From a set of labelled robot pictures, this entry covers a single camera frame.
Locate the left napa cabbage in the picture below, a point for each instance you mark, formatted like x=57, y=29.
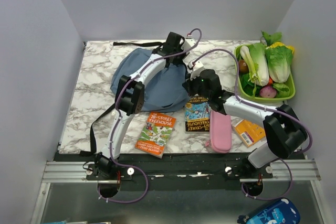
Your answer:
x=257, y=53

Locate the brown mushroom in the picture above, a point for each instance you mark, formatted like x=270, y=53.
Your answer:
x=243, y=67

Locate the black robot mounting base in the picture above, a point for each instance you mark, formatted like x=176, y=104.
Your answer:
x=173, y=172

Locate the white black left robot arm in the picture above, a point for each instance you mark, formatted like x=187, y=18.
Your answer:
x=139, y=76

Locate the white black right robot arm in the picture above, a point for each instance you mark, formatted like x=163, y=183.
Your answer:
x=284, y=132

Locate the yellow corn cob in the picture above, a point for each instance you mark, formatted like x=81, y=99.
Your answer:
x=280, y=44

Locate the blue shark pencil case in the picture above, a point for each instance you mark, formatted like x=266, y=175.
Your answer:
x=279, y=211

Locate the right napa cabbage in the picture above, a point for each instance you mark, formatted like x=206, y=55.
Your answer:
x=279, y=61

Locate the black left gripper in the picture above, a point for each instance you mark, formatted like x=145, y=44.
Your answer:
x=175, y=62

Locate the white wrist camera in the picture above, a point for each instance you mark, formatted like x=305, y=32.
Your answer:
x=194, y=69
x=189, y=42

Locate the orange notebook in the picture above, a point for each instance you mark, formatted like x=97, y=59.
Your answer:
x=249, y=133

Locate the blue student backpack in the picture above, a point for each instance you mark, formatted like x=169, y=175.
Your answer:
x=165, y=100

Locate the napa cabbage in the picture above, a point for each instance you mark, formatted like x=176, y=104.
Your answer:
x=279, y=61
x=257, y=53

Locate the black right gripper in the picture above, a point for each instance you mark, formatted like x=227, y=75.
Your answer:
x=188, y=84

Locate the green leafy lettuce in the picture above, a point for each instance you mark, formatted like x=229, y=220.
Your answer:
x=271, y=38

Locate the black storey treehouse book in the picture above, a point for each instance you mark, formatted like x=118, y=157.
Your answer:
x=197, y=114

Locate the pink pencil case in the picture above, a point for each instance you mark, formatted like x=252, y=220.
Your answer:
x=220, y=132

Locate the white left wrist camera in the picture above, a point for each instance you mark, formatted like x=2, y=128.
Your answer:
x=189, y=42

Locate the aluminium rail frame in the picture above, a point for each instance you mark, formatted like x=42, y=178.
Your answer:
x=73, y=172

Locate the green plastic vegetable basket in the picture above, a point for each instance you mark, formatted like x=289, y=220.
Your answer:
x=285, y=90

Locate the white green leek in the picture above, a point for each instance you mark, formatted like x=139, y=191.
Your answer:
x=245, y=54

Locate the purple red onion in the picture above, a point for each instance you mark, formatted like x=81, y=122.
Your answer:
x=268, y=92

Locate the orange storey treehouse book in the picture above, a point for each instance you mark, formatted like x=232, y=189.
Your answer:
x=155, y=134

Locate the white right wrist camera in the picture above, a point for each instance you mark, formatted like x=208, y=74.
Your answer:
x=194, y=69

